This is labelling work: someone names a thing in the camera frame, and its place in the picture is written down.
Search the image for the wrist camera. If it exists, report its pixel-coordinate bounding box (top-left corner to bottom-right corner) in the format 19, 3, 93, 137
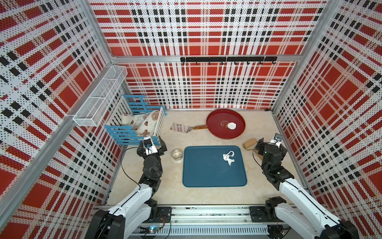
270, 133, 283, 147
143, 136, 158, 155

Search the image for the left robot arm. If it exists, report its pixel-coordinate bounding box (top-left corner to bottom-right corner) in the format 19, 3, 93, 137
85, 136, 167, 239

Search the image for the small glass bowl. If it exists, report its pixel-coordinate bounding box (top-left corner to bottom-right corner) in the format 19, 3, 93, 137
172, 148, 183, 161

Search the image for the wooden rolling pin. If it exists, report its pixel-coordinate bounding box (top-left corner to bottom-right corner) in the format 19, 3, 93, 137
242, 138, 263, 159

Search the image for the doll in patterned cloth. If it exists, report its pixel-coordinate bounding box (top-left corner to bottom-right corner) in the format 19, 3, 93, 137
121, 110, 160, 136

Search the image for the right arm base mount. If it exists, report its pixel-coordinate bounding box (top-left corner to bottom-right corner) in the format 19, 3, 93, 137
249, 196, 287, 223

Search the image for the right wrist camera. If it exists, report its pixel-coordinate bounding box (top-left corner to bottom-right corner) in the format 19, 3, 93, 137
270, 133, 283, 147

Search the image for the teal plastic tray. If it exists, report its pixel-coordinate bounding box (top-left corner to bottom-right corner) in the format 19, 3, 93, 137
183, 145, 247, 188

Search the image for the red round plate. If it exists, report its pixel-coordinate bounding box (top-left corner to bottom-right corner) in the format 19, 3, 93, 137
206, 109, 246, 139

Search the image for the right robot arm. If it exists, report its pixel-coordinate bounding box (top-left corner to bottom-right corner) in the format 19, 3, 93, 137
254, 133, 359, 239

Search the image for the black hook rail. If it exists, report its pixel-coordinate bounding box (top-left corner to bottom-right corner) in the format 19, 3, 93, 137
180, 56, 278, 64

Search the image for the small green circuit board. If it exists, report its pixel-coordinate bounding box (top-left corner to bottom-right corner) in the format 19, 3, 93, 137
139, 226, 162, 234

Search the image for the knife with wooden handle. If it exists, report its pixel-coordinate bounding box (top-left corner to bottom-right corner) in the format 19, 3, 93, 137
170, 122, 208, 133

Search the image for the white dough lump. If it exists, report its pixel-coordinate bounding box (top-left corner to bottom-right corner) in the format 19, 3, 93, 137
222, 150, 235, 166

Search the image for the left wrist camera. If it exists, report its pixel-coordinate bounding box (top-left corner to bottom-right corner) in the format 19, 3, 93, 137
143, 136, 158, 155

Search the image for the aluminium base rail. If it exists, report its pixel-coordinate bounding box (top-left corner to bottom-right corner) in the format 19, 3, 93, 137
86, 204, 338, 237

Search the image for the round white dough wrapper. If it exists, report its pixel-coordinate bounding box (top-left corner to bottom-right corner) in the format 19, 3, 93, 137
227, 122, 237, 130

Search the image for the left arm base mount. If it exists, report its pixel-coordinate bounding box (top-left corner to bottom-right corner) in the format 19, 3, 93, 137
144, 206, 172, 224

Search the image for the white wire mesh basket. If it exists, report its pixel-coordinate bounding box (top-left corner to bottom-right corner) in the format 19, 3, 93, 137
73, 65, 127, 127

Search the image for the blue white toy crib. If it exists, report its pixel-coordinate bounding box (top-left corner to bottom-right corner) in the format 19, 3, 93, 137
104, 95, 167, 146

